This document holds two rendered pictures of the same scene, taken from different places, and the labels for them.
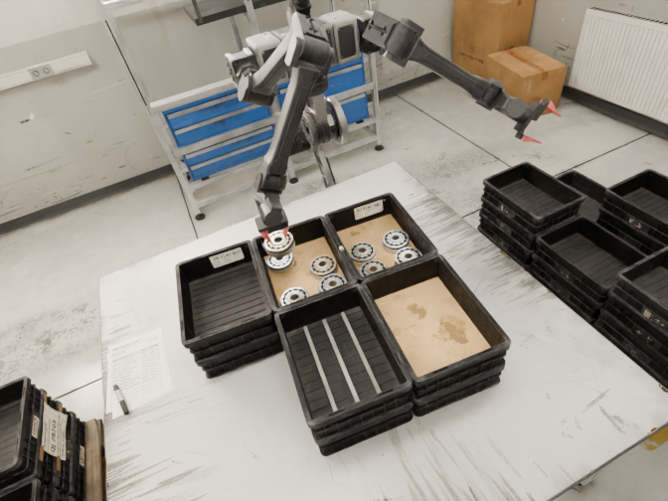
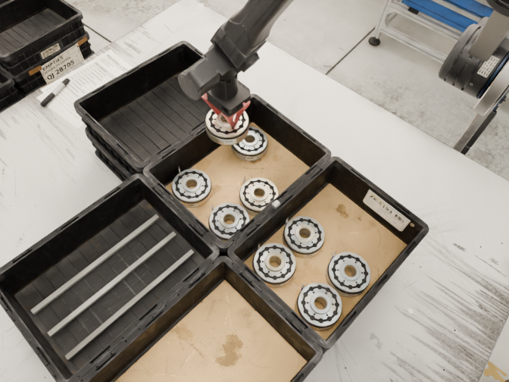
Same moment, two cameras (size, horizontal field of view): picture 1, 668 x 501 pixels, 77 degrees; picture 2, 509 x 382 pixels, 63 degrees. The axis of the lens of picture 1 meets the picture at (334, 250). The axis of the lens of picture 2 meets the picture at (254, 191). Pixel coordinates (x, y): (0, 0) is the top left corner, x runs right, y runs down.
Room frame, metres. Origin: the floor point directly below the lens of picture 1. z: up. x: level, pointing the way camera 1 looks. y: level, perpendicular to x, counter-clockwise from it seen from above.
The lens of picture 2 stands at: (0.73, -0.38, 1.79)
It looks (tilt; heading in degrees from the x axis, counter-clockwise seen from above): 58 degrees down; 50
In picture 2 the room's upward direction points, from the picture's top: 7 degrees clockwise
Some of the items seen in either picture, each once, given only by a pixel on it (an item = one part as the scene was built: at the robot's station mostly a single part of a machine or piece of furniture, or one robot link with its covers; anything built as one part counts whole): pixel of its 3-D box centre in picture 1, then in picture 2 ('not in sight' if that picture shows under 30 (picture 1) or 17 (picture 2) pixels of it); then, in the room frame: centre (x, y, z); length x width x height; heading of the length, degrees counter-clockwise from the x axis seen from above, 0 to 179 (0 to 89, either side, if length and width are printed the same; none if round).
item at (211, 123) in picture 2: (278, 241); (227, 120); (1.09, 0.18, 1.04); 0.10 x 0.10 x 0.01
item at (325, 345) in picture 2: (377, 234); (330, 241); (1.15, -0.17, 0.92); 0.40 x 0.30 x 0.02; 11
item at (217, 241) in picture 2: (300, 260); (239, 164); (1.09, 0.12, 0.92); 0.40 x 0.30 x 0.02; 11
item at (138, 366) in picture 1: (135, 368); (92, 85); (0.93, 0.81, 0.70); 0.33 x 0.23 x 0.01; 17
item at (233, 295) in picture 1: (225, 297); (167, 112); (1.03, 0.42, 0.87); 0.40 x 0.30 x 0.11; 11
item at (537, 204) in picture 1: (524, 221); not in sight; (1.61, -1.05, 0.37); 0.40 x 0.30 x 0.45; 17
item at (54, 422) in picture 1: (54, 429); (64, 67); (0.92, 1.30, 0.41); 0.31 x 0.02 x 0.16; 17
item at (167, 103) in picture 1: (264, 73); not in sight; (3.05, 0.22, 0.91); 1.70 x 0.10 x 0.05; 107
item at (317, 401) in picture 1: (339, 356); (113, 275); (0.70, 0.05, 0.87); 0.40 x 0.30 x 0.11; 11
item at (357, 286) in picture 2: (396, 239); (349, 271); (1.17, -0.24, 0.86); 0.10 x 0.10 x 0.01
